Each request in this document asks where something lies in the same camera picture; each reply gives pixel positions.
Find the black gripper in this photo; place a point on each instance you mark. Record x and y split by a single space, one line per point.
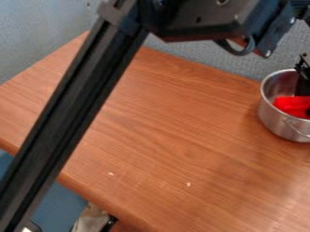
302 67

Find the metal pot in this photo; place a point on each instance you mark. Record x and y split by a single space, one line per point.
290 128

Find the red plastic block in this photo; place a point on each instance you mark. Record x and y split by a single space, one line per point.
294 105

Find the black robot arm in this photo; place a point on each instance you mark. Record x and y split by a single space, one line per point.
242 26

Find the white object at corner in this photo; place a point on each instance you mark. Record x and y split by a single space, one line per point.
27 229

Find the crumpled beige cloth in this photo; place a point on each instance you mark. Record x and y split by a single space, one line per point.
92 219

